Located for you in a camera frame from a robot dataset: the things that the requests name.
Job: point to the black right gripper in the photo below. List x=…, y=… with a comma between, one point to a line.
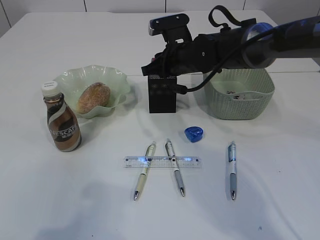
x=200, y=55

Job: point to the sugared bread roll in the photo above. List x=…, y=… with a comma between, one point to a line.
x=97, y=94

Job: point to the blue pencil sharpener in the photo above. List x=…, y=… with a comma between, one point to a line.
x=194, y=133

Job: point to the pink paper ball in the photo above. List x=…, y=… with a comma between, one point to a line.
x=237, y=95

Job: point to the brown Nescafe coffee bottle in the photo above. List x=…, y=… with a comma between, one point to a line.
x=62, y=123

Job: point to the blue grey right robot arm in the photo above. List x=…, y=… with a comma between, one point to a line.
x=260, y=44

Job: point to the black mesh pen holder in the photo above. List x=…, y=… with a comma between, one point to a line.
x=161, y=98

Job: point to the cream grip pen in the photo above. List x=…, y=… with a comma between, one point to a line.
x=144, y=172

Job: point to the grey grip pen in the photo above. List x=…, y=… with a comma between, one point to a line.
x=176, y=170

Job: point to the green woven plastic basket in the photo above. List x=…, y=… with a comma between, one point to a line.
x=256, y=84

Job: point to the green wavy glass plate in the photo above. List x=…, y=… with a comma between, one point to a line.
x=74, y=82

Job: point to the blue grip pen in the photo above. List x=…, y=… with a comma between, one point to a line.
x=232, y=170

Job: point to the clear plastic ruler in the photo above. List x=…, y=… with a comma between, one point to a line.
x=162, y=162

